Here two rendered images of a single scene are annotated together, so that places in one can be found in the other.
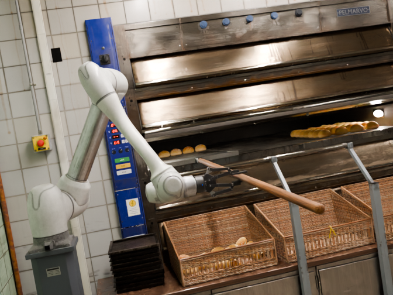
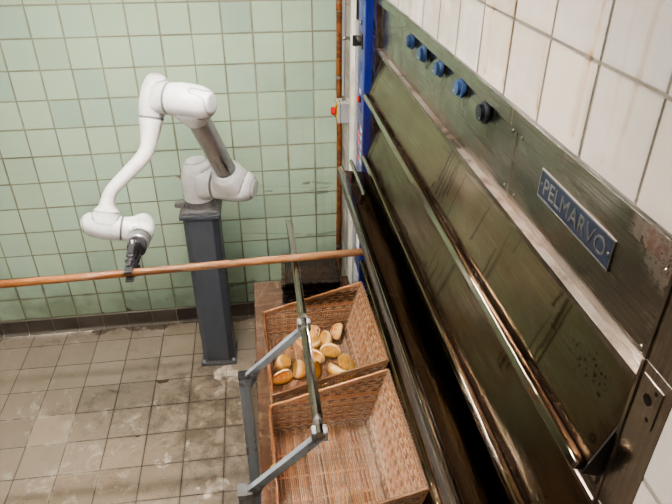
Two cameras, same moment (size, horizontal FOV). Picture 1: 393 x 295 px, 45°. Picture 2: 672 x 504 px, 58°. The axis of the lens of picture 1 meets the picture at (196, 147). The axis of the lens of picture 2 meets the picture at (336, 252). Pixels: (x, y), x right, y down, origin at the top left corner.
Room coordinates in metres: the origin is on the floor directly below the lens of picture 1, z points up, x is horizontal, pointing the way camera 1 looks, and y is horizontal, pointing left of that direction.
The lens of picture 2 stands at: (2.94, -2.06, 2.46)
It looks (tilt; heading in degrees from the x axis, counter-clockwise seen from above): 32 degrees down; 92
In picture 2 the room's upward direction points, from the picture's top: straight up
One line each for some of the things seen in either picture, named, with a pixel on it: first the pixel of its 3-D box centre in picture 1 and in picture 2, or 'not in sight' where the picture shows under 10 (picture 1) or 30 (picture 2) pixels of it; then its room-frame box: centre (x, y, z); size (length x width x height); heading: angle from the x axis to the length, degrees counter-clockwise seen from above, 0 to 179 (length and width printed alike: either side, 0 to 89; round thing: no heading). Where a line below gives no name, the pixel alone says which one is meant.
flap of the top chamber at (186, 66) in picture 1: (268, 54); (441, 169); (3.16, -0.56, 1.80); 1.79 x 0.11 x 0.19; 100
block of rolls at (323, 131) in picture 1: (331, 129); not in sight; (3.70, -1.06, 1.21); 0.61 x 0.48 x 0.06; 10
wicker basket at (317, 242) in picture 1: (310, 222); (340, 456); (2.90, -0.62, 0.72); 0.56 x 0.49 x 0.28; 101
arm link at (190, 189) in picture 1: (188, 186); (138, 241); (2.04, 0.06, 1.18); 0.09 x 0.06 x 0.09; 10
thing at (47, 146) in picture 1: (41, 143); (343, 110); (2.86, 0.91, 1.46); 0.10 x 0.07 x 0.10; 100
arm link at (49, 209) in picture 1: (47, 208); (198, 178); (2.14, 0.71, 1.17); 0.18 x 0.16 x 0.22; 166
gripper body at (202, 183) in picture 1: (204, 182); (135, 250); (2.05, -0.01, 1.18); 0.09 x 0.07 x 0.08; 100
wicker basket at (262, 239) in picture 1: (217, 242); (320, 346); (2.79, -0.03, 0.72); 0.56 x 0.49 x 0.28; 102
